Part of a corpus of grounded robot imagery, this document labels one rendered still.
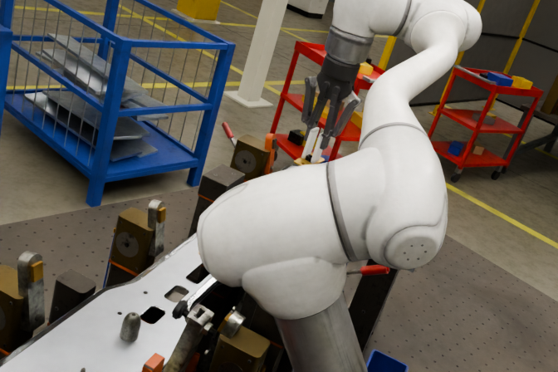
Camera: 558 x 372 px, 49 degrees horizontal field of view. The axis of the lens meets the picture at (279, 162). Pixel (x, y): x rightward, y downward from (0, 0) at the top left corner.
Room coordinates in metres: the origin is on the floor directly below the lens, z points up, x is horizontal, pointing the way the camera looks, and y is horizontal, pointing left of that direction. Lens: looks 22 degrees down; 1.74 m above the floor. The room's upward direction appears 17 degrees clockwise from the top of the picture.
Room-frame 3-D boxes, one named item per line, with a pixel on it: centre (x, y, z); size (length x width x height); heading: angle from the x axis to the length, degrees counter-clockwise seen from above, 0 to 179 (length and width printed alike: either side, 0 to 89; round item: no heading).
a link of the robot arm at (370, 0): (1.25, -0.07, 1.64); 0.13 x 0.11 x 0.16; 101
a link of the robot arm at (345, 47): (1.25, -0.06, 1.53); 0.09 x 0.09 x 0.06
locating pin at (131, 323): (0.86, 0.16, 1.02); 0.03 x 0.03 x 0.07
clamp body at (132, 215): (1.19, 0.27, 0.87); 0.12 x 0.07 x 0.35; 74
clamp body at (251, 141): (1.81, 0.10, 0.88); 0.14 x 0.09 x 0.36; 74
